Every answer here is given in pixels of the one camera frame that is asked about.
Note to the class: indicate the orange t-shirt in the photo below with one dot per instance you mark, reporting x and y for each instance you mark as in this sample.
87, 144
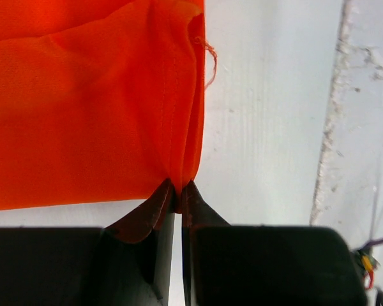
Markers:
99, 100

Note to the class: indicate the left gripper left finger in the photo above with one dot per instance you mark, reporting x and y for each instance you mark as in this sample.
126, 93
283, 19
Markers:
126, 263

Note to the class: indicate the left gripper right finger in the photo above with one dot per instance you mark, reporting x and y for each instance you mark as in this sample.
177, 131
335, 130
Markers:
226, 264

